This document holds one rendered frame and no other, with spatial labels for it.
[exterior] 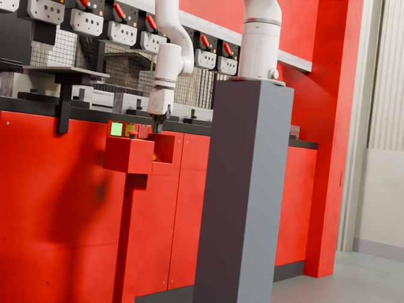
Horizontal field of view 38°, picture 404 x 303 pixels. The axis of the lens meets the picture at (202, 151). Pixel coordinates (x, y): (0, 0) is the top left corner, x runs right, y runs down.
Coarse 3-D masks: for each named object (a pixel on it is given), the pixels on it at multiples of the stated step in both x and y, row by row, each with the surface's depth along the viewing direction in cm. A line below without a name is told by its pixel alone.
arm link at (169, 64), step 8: (160, 48) 214; (168, 48) 212; (176, 48) 213; (160, 56) 213; (168, 56) 212; (176, 56) 213; (160, 64) 213; (168, 64) 213; (176, 64) 214; (184, 64) 217; (160, 72) 213; (168, 72) 213; (176, 72) 215
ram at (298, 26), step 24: (120, 0) 243; (192, 0) 281; (216, 0) 297; (240, 0) 314; (288, 0) 355; (312, 0) 380; (192, 24) 283; (216, 24) 299; (240, 24) 316; (288, 24) 358; (312, 24) 384; (288, 48) 361; (312, 48) 387
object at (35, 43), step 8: (32, 24) 214; (40, 24) 216; (48, 24) 218; (32, 32) 214; (40, 32) 216; (48, 32) 219; (56, 32) 222; (32, 40) 214; (40, 40) 216; (48, 40) 219; (48, 48) 220
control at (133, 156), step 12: (108, 120) 216; (108, 132) 216; (108, 144) 215; (120, 144) 209; (132, 144) 205; (144, 144) 209; (156, 144) 226; (168, 144) 220; (108, 156) 214; (120, 156) 209; (132, 156) 206; (144, 156) 209; (156, 156) 223; (168, 156) 220; (108, 168) 214; (120, 168) 208; (132, 168) 206; (144, 168) 210; (156, 168) 213; (168, 168) 217
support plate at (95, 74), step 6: (24, 66) 209; (30, 66) 207; (36, 66) 205; (42, 66) 204; (48, 66) 202; (54, 66) 200; (42, 72) 217; (48, 72) 214; (54, 72) 212; (66, 72) 207; (72, 72) 204; (78, 72) 202; (84, 72) 200; (90, 72) 202; (96, 72) 204
